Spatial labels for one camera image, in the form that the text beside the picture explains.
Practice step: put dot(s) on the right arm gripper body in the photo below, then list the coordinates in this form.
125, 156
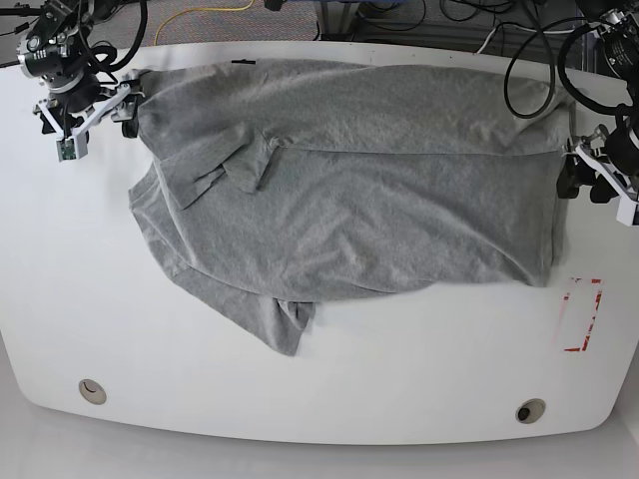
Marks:
70, 121

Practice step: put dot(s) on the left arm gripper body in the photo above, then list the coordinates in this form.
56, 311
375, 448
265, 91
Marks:
614, 155

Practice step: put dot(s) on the grey HUGO T-shirt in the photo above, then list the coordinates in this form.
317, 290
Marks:
280, 184

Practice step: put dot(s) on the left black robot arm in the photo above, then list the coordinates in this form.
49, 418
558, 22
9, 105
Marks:
612, 27

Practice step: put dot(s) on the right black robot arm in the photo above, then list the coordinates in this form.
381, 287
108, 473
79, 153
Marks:
80, 77

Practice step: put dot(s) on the black tripod stand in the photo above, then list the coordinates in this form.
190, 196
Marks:
14, 16

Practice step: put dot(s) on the red tape rectangle marking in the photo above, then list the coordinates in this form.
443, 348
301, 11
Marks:
580, 307

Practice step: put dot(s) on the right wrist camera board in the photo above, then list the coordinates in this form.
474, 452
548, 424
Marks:
71, 149

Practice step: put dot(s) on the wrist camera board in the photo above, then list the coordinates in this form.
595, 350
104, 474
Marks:
71, 149
627, 212

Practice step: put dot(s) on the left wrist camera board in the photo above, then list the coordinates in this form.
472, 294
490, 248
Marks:
627, 212

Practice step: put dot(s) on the aluminium frame rail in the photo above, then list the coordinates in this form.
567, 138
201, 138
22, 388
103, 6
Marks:
335, 19

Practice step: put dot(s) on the right table cable grommet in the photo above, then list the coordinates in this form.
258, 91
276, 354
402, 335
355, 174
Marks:
530, 411

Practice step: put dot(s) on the table cable grommet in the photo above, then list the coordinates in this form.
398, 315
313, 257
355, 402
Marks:
92, 391
530, 411

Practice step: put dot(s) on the left table cable grommet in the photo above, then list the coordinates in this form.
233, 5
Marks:
92, 391

